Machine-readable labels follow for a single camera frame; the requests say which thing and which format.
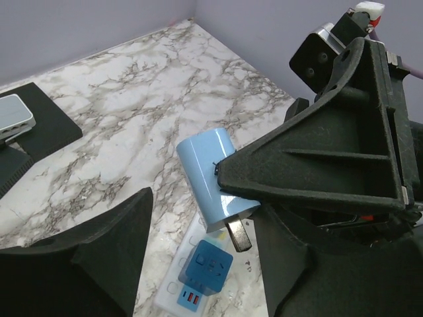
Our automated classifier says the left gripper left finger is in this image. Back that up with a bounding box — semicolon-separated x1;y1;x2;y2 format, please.
1;188;153;316

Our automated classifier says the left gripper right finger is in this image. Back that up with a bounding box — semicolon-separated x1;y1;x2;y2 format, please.
252;205;422;316

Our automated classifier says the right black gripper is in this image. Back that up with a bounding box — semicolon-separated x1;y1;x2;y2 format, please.
217;38;422;238

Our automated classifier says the white multicolour power strip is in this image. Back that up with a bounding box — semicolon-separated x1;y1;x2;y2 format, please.
153;214;239;316

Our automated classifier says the dark blue cube socket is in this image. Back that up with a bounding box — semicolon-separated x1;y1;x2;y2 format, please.
178;240;233;296

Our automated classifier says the light blue plug adapter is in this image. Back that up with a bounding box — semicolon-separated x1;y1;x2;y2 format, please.
176;127;260;252

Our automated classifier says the black foam mat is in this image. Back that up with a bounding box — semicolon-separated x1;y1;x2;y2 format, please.
1;83;83;196

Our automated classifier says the grey white box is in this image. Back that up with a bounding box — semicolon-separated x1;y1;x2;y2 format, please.
1;94;36;148

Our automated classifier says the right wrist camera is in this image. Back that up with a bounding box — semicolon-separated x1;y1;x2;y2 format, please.
289;1;385;93

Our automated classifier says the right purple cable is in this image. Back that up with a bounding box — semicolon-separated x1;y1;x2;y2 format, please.
369;28;423;80

